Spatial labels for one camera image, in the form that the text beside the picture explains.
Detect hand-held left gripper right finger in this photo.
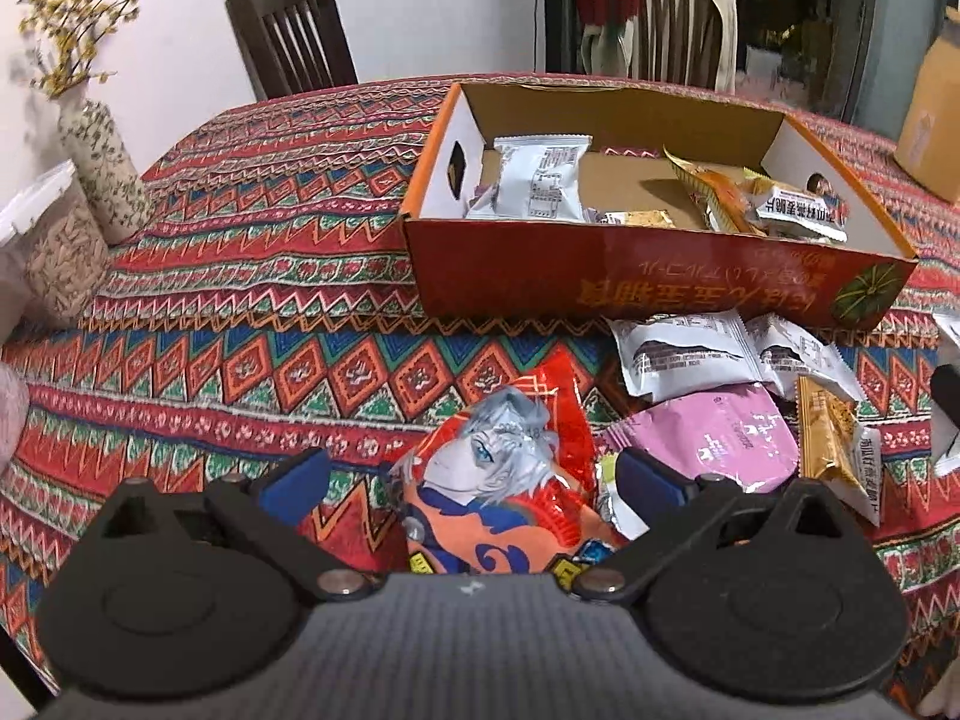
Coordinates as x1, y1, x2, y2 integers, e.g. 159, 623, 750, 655
570, 448, 871, 602

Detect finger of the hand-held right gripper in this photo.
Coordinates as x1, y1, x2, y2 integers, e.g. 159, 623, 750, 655
930, 364, 960, 460

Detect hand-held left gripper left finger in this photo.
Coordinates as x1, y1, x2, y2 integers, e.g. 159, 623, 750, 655
82, 448, 383, 602

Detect small silver snack packet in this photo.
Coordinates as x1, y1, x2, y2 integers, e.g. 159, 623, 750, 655
595, 454, 642, 541

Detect pink snack packet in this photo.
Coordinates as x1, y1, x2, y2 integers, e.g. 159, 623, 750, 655
604, 382, 802, 497

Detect golden brown snack packet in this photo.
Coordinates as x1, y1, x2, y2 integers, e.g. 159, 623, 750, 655
795, 373, 884, 527

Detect crinkled silver snack packet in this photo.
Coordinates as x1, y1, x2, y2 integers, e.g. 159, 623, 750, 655
609, 310, 767, 400

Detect red cartoon snack packet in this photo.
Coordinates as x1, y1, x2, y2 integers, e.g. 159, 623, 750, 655
388, 351, 627, 578

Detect orange cardboard box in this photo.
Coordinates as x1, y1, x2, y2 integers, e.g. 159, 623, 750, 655
397, 79, 920, 331

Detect white packet with black lettering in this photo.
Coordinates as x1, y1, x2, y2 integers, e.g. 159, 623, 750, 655
752, 181, 852, 243

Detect white packet with brown picture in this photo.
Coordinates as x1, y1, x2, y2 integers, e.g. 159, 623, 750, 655
745, 313, 867, 404

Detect patterned red tablecloth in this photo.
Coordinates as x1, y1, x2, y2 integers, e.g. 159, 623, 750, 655
0, 75, 960, 720

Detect small flat snack packet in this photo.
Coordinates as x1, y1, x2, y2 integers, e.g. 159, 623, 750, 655
596, 208, 674, 230

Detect orange gold snack wrapper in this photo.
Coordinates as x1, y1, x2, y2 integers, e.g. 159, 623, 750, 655
662, 145, 770, 235

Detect pale pink cloth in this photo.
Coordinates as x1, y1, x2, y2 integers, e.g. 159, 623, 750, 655
0, 360, 31, 481

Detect brown cardboard carton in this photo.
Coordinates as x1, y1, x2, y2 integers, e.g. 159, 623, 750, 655
892, 11, 960, 205

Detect clear container of seeds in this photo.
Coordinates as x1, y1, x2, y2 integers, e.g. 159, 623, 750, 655
0, 161, 113, 329

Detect patterned ceramic vase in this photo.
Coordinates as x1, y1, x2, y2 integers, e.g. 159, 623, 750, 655
58, 79, 151, 245

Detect pale cloth bag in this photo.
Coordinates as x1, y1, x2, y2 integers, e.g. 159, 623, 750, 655
581, 21, 635, 77

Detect slatted wooden chair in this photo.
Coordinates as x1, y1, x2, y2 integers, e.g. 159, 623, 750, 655
637, 0, 722, 89

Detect dark wooden chair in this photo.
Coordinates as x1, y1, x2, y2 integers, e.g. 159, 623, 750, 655
226, 0, 359, 102

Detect chair draped with cloth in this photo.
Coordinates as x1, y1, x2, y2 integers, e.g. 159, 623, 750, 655
640, 0, 741, 92

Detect yellow flower branches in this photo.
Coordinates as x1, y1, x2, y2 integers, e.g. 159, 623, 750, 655
22, 0, 170, 100

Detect black sliding door frame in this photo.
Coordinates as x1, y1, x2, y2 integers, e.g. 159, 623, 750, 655
541, 0, 960, 145

